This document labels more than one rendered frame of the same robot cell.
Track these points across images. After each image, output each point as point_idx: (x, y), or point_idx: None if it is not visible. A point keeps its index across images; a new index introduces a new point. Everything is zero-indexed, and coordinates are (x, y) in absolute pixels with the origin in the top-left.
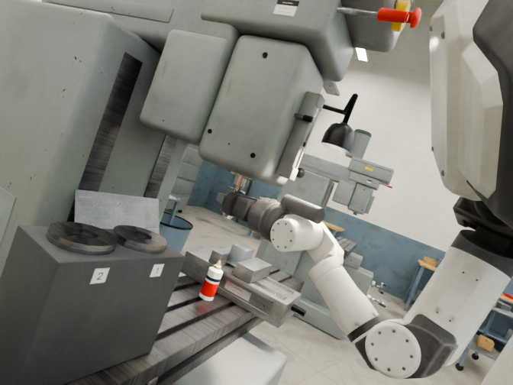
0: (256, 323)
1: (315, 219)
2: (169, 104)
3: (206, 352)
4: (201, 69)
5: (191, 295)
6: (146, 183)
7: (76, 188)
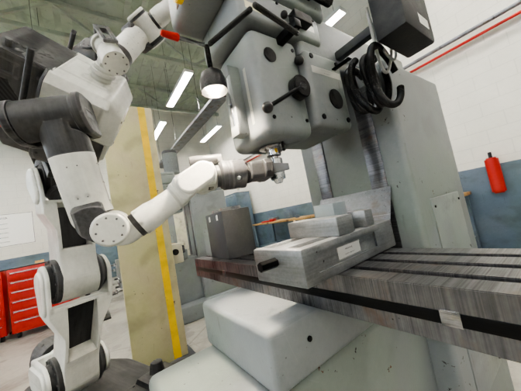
0: (329, 306)
1: (189, 166)
2: None
3: (250, 281)
4: None
5: None
6: (368, 178)
7: (322, 199)
